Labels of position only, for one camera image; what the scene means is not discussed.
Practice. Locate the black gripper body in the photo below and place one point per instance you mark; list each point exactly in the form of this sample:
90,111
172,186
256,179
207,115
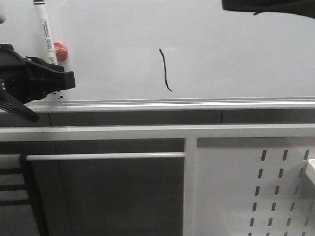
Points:
297,7
14,77

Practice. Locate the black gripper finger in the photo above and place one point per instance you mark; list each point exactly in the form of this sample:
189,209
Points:
43,81
44,63

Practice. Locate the red round magnet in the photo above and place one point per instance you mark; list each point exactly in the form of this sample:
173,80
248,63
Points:
61,51

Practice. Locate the white whiteboard marker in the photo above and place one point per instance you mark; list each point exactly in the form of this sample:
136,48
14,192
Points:
49,49

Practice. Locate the white whiteboard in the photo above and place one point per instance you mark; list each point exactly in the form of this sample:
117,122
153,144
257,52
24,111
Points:
180,55

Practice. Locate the black chair backrest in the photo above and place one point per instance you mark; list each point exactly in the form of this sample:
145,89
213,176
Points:
14,187

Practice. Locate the dark grey cabinet panel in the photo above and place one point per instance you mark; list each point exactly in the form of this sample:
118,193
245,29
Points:
112,197

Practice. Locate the white pegboard panel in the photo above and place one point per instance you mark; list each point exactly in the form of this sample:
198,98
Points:
254,187

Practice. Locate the white metal rack frame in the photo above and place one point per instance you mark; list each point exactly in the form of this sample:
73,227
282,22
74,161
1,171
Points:
125,142

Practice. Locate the white shelf bracket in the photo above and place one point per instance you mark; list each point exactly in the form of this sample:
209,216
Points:
310,174

